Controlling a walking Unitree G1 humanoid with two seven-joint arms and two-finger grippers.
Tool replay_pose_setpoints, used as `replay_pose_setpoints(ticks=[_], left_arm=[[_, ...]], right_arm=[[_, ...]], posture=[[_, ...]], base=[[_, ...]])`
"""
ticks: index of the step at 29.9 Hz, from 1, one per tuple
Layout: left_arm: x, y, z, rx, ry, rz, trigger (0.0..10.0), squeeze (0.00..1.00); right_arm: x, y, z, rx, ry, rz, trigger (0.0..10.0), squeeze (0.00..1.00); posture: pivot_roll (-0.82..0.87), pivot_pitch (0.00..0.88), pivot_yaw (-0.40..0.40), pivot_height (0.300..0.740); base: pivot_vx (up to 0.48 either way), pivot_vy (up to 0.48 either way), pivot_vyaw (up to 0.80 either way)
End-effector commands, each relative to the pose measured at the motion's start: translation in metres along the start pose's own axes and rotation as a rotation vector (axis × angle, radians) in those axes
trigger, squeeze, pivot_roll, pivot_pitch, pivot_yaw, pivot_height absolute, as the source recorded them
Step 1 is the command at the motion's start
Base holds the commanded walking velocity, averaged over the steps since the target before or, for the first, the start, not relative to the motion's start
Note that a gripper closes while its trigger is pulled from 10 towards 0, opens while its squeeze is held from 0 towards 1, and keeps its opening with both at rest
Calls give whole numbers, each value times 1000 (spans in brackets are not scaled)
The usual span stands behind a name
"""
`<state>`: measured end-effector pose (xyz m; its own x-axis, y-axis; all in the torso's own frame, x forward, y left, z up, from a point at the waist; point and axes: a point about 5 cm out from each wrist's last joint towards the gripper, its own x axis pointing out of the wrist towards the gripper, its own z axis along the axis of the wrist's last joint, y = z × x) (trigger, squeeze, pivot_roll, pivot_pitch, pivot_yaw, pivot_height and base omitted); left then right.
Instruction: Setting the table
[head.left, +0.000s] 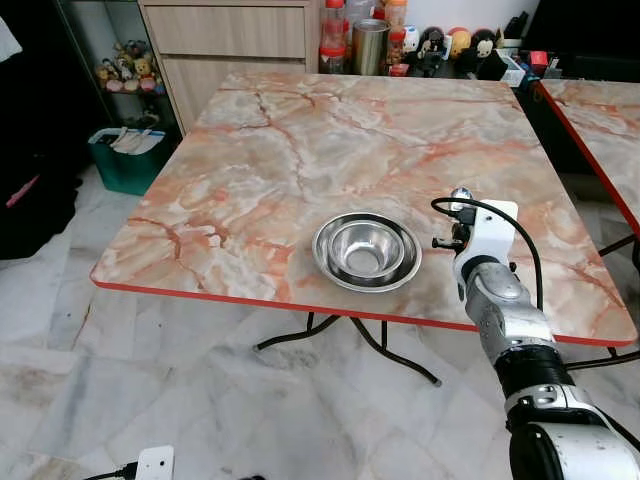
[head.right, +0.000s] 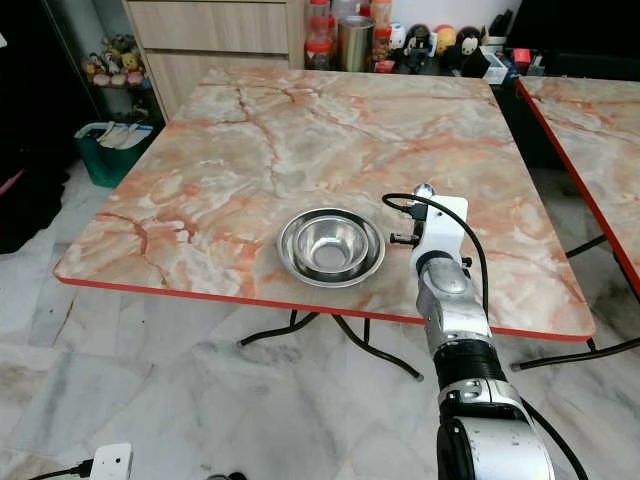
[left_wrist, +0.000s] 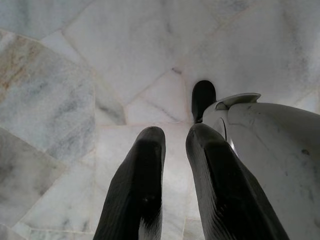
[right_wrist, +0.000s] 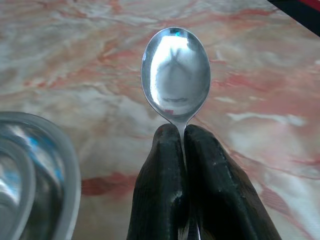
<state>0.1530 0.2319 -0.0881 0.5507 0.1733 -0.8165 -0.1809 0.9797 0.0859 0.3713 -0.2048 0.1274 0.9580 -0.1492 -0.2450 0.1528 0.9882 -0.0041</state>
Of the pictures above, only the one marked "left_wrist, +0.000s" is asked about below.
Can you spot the black robot left foot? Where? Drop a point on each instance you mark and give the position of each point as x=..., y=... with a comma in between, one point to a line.
x=203, y=100

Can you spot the grey robot left leg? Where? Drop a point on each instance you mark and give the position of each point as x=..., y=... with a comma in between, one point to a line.
x=270, y=150

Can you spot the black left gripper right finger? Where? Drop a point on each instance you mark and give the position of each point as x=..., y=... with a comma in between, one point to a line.
x=225, y=180

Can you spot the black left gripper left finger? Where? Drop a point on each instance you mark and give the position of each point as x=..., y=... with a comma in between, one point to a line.
x=135, y=180

